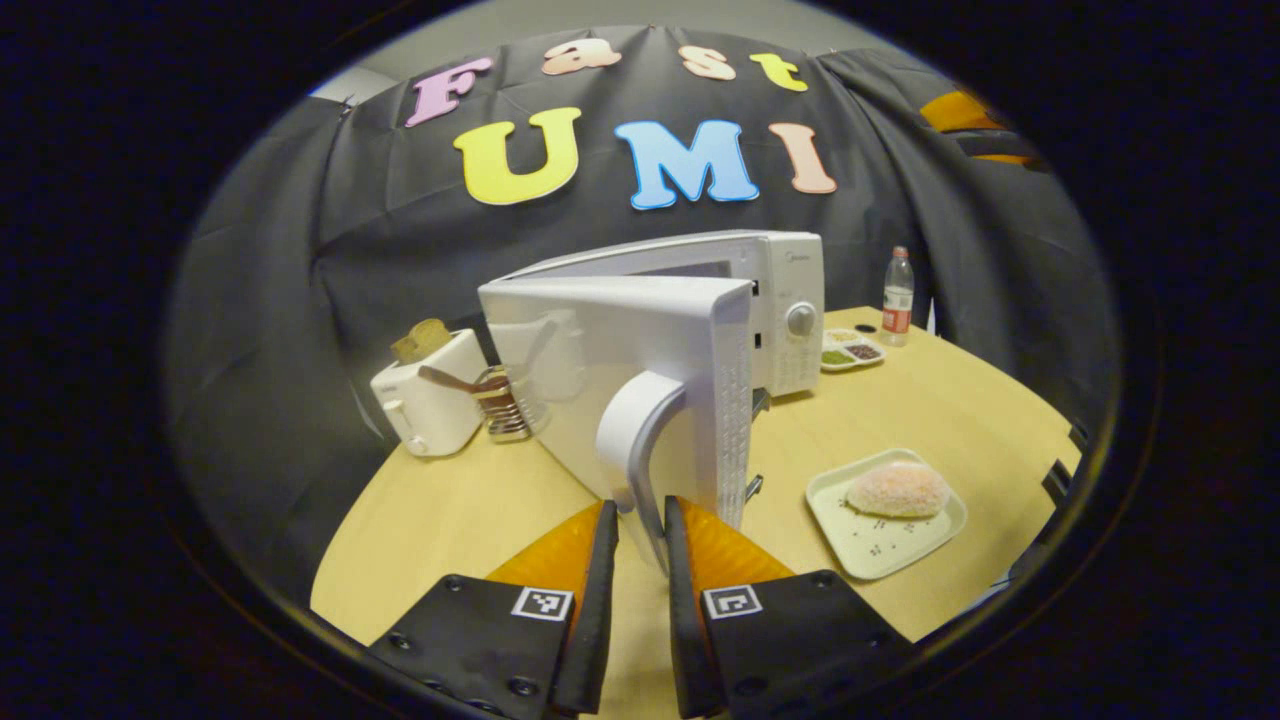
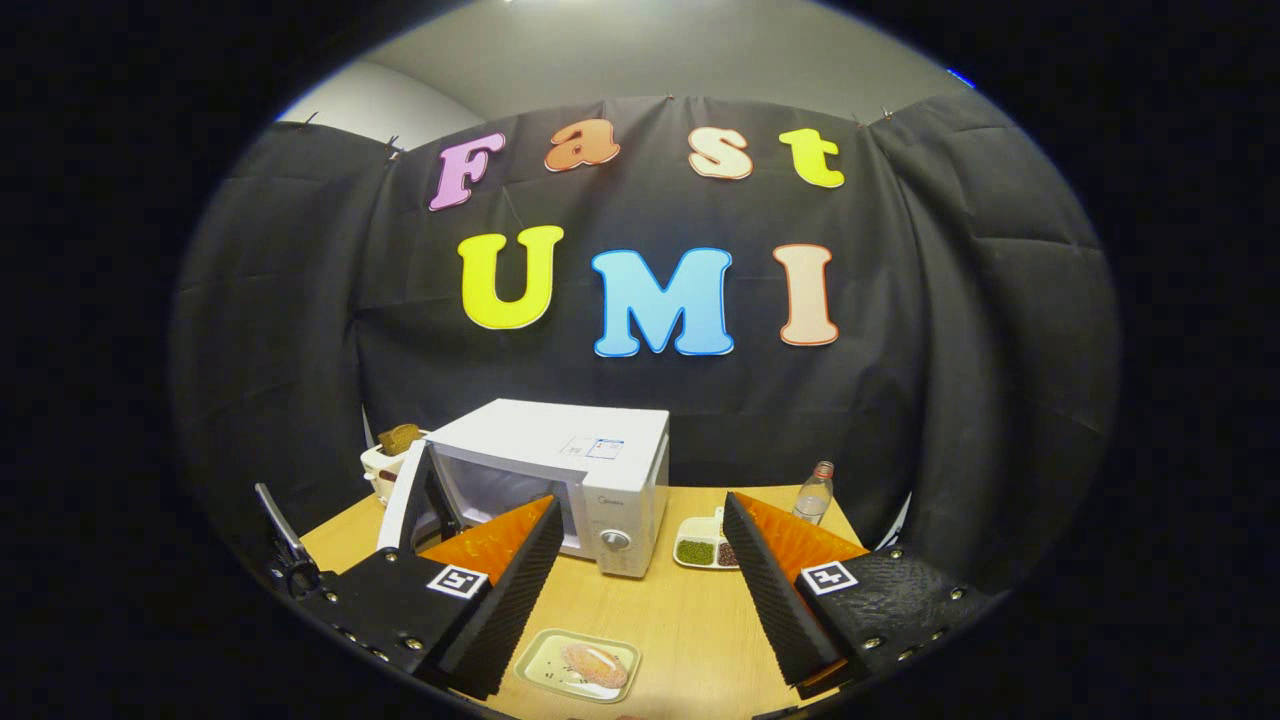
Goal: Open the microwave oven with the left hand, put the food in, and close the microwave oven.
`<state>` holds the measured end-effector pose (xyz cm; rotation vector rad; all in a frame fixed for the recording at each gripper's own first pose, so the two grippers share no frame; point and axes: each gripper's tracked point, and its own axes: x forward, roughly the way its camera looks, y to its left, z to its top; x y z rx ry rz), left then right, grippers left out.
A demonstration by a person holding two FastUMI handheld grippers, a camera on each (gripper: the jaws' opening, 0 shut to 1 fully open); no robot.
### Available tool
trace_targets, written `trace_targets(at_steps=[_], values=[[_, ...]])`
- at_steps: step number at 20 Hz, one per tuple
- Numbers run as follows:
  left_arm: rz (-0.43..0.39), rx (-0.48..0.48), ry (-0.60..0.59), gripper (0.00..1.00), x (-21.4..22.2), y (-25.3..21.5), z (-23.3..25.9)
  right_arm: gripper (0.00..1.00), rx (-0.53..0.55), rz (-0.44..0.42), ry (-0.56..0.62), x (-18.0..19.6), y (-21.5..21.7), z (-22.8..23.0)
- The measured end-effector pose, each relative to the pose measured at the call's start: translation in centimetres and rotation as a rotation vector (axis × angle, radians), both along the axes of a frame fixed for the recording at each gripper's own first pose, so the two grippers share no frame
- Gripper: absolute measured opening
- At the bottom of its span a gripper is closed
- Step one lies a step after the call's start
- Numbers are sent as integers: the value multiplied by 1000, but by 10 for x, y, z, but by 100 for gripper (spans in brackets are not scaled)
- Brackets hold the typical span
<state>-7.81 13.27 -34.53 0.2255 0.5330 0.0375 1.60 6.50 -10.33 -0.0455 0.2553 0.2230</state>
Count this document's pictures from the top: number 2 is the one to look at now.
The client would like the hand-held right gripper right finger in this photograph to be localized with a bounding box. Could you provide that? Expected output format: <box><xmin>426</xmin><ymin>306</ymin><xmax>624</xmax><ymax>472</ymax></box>
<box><xmin>722</xmin><ymin>490</ymin><xmax>1001</xmax><ymax>701</ymax></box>

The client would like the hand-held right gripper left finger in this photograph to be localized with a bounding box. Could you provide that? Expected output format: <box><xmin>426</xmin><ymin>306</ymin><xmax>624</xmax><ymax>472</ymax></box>
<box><xmin>300</xmin><ymin>493</ymin><xmax>566</xmax><ymax>701</ymax></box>

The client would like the white microwave oven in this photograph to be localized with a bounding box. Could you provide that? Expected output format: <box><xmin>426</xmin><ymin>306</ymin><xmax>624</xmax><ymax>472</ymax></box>
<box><xmin>377</xmin><ymin>398</ymin><xmax>671</xmax><ymax>579</ymax></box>

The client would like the white divided dish of beans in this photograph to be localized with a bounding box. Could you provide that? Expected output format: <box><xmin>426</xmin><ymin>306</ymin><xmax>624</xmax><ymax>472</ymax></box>
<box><xmin>672</xmin><ymin>507</ymin><xmax>741</xmax><ymax>570</ymax></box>

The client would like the clear bottle with red label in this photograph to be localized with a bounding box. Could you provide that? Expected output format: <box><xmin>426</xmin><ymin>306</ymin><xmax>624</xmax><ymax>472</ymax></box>
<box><xmin>793</xmin><ymin>461</ymin><xmax>835</xmax><ymax>527</ymax></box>

